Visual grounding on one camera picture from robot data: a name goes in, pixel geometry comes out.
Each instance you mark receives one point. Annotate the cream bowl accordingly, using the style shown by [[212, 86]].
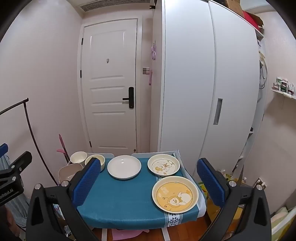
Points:
[[91, 160]]

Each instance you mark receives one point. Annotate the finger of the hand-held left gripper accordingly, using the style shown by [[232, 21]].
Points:
[[2, 150], [23, 158]]

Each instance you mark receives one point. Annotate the pink mat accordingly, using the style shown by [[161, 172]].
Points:
[[129, 235]]

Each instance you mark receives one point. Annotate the brown cardboard box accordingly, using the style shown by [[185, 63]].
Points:
[[233, 3]]

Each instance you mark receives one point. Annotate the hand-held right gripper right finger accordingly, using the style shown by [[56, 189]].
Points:
[[210, 185]]

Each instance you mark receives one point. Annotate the grey light switch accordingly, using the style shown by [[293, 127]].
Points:
[[146, 70]]

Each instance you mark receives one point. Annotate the row of small boxes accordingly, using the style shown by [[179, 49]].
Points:
[[283, 85]]

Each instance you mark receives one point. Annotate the pale blue clothes pile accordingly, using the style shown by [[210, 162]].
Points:
[[13, 213]]

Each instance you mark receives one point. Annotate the yellow bear print plate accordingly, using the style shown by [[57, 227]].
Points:
[[175, 194]]

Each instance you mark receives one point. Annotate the white air vent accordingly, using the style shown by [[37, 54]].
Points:
[[115, 4]]

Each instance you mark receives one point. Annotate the plain white plate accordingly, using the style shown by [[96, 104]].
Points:
[[124, 166]]

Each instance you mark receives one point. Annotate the white deep bowl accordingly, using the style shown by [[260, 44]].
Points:
[[78, 157]]

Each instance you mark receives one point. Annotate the purple wall decoration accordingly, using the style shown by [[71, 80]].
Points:
[[153, 51]]

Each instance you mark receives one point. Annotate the blue tablecloth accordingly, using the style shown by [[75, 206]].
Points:
[[120, 199]]

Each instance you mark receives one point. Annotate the large beige bowl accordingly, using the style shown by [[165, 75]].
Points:
[[68, 171]]

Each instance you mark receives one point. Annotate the white wardrobe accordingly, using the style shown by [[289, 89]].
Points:
[[196, 81]]

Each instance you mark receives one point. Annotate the open cardboard box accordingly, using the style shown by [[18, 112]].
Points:
[[258, 20]]

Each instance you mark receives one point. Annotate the pale green cushion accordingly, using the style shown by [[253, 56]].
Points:
[[283, 220]]

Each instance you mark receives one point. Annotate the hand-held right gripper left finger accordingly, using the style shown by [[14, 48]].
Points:
[[89, 183]]

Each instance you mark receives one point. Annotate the white wall shelf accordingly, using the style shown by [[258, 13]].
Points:
[[283, 94]]

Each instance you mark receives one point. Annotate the white door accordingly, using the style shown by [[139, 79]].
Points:
[[108, 69]]

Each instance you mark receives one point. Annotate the pink hanging strip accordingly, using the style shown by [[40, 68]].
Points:
[[150, 78]]

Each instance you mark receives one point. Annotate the red box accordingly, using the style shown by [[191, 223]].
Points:
[[249, 19]]

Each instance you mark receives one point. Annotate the white bear print plate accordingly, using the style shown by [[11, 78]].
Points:
[[163, 164]]

